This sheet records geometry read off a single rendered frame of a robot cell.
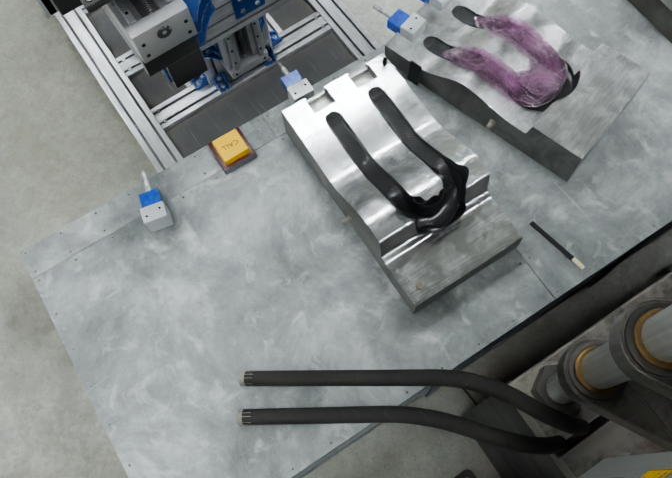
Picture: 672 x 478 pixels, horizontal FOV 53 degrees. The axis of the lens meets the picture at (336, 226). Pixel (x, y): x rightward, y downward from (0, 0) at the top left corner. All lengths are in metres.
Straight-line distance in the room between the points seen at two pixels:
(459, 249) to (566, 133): 0.32
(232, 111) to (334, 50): 0.41
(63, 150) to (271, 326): 1.46
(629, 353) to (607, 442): 0.52
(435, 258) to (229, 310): 0.43
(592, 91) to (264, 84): 1.17
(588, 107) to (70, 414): 1.74
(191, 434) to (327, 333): 0.32
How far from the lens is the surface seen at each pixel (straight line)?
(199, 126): 2.26
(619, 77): 1.54
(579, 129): 1.45
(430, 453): 2.13
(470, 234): 1.36
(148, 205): 1.46
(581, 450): 1.40
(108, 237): 1.51
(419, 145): 1.40
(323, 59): 2.34
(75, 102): 2.72
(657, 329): 0.86
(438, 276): 1.32
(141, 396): 1.40
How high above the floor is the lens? 2.12
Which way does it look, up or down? 69 degrees down
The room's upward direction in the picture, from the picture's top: 7 degrees counter-clockwise
